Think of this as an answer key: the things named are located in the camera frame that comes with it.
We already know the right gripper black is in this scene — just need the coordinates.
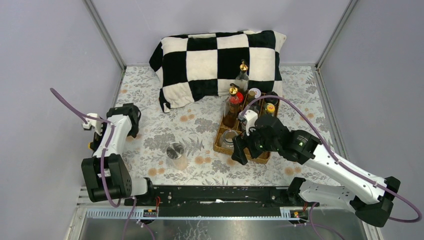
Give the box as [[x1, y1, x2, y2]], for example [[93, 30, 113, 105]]
[[230, 124, 280, 165]]

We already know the glass jar silver lid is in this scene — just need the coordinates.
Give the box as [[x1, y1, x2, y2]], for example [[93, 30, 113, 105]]
[[218, 129, 238, 151]]

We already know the reflected cruet gold spout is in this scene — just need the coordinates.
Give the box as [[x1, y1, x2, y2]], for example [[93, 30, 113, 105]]
[[222, 83, 241, 129]]

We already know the red lid chili sauce jar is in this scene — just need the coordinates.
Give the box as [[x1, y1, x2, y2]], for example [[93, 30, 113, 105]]
[[235, 92, 244, 105]]

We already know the green bottle yellow cap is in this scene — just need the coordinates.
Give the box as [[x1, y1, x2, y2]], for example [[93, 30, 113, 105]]
[[264, 102, 276, 116]]

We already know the small yellow oil bottle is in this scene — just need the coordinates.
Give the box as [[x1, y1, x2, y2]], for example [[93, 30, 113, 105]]
[[246, 96, 255, 109]]

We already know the woven wicker tray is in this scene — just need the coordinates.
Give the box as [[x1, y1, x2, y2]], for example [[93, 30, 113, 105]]
[[213, 90, 279, 156]]

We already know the white lid brown sauce jar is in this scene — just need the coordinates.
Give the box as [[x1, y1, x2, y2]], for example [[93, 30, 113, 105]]
[[247, 88, 262, 99]]

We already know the black cap shaker bottle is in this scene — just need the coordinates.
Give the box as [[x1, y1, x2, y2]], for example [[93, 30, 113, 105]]
[[264, 91, 280, 105]]

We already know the glass cruet gold spout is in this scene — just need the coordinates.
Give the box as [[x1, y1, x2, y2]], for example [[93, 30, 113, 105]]
[[234, 59, 249, 95]]

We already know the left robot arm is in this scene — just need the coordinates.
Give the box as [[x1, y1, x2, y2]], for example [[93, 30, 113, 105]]
[[81, 103, 155, 206]]

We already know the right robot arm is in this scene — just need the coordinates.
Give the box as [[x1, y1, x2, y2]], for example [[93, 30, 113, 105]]
[[231, 110, 401, 228]]

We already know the floral tablecloth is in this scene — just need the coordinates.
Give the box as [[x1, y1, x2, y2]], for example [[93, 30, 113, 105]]
[[116, 66, 337, 186]]

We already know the black white checkered pillow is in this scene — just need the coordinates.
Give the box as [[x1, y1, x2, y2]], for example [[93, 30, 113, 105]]
[[149, 30, 287, 113]]

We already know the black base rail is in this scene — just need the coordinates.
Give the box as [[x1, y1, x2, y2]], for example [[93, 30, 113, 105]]
[[124, 185, 306, 218]]

